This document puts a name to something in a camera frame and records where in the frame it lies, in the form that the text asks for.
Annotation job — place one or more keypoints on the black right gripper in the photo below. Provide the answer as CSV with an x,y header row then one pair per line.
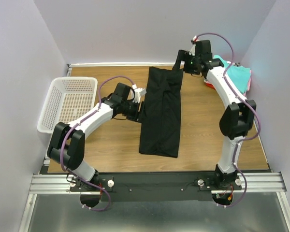
x,y
181,61

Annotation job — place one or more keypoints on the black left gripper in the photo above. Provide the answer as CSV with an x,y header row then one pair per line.
x,y
139,111

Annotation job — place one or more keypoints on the black t shirt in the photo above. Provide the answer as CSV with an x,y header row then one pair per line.
x,y
161,116

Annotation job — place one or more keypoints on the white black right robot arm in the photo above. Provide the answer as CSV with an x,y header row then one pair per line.
x,y
238,117

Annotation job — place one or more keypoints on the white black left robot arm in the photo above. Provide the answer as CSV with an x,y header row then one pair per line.
x,y
67,144

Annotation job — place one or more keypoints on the folded red t shirt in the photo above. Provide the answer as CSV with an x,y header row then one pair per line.
x,y
208,84

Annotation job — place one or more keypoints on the white plastic laundry basket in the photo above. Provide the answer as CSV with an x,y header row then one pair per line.
x,y
68,98

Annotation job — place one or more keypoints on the folded turquoise t shirt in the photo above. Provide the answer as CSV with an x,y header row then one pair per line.
x,y
240,77

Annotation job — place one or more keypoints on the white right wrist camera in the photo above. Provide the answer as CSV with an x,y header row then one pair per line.
x,y
194,40

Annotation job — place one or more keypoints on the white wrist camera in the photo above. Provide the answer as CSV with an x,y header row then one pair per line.
x,y
194,40
137,93

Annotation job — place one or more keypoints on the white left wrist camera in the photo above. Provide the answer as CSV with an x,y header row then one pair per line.
x,y
137,93

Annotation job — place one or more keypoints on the aluminium frame rail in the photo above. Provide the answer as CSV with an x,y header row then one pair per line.
x,y
58,184

